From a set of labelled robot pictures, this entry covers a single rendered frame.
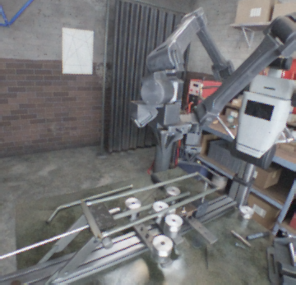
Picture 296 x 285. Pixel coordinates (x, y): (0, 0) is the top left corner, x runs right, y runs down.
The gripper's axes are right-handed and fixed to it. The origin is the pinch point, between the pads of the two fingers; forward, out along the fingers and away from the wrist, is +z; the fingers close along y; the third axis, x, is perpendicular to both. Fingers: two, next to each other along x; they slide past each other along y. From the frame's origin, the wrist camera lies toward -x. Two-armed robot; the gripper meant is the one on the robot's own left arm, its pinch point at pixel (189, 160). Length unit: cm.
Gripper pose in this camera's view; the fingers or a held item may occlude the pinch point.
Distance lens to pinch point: 93.8
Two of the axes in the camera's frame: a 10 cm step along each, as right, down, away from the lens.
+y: -1.1, 3.4, -9.3
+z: -1.0, 9.3, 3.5
